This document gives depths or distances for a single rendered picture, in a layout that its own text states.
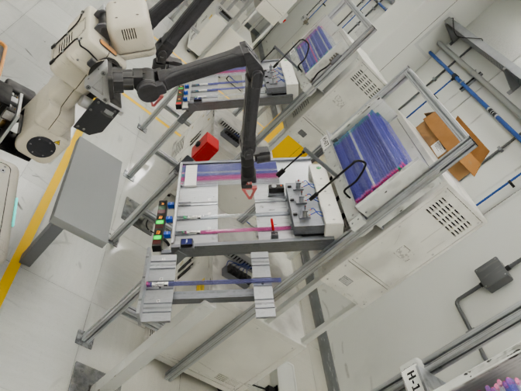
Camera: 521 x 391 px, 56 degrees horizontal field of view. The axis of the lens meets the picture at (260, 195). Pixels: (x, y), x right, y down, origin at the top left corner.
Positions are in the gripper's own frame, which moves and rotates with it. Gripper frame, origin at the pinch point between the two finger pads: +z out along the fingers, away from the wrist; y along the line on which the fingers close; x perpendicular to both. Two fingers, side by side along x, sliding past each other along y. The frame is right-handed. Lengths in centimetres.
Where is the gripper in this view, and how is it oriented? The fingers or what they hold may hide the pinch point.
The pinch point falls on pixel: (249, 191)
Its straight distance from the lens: 219.8
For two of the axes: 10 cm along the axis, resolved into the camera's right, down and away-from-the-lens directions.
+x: -10.0, 0.7, -0.2
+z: 0.5, 8.1, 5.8
